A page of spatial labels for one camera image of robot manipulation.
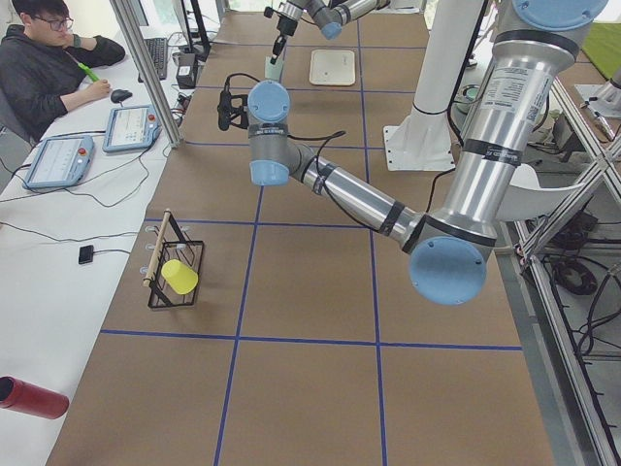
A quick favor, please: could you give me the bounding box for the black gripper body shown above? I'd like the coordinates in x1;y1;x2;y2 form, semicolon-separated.
277;3;300;37

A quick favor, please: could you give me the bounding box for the light green cup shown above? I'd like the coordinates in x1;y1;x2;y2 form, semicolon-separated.
264;56;283;82

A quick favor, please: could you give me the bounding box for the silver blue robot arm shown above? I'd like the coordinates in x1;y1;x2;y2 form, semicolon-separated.
245;1;605;305
264;0;390;65

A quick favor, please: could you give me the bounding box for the cream rabbit tray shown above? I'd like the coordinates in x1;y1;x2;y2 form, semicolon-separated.
309;50;356;86

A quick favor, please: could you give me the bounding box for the yellow cup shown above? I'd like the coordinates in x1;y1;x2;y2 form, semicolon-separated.
161;259;199;295

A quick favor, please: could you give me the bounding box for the black keyboard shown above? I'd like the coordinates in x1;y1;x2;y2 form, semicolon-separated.
144;38;168;81

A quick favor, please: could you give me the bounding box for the black computer mouse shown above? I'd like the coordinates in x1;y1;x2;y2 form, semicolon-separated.
110;89;133;104

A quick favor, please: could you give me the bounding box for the far blue teach pendant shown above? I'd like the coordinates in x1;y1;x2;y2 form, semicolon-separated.
103;105;161;153

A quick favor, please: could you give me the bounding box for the blue teach pendant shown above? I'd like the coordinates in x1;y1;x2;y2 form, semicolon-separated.
103;105;161;153
22;135;95;190

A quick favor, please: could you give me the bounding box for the seated person black hoodie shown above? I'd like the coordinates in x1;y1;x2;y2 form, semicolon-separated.
1;1;125;141

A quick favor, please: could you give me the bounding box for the near blue teach pendant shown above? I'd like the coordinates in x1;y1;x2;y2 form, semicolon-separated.
22;135;95;190

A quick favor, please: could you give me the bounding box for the small black square device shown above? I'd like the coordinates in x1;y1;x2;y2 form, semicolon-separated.
78;245;95;265

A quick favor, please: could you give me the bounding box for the white chair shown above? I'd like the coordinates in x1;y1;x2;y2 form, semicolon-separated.
496;164;586;221

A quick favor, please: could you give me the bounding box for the red bottle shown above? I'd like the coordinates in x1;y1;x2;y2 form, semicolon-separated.
1;376;69;419

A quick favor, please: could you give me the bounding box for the black camera cable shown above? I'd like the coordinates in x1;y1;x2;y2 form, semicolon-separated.
285;129;348;224

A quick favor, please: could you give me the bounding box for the aluminium frame post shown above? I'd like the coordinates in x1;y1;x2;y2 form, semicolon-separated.
110;0;181;149

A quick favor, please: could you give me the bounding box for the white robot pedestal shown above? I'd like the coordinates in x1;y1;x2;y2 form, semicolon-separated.
383;0;486;172

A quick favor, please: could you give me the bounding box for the black wire cup rack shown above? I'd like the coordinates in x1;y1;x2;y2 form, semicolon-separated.
143;209;205;311

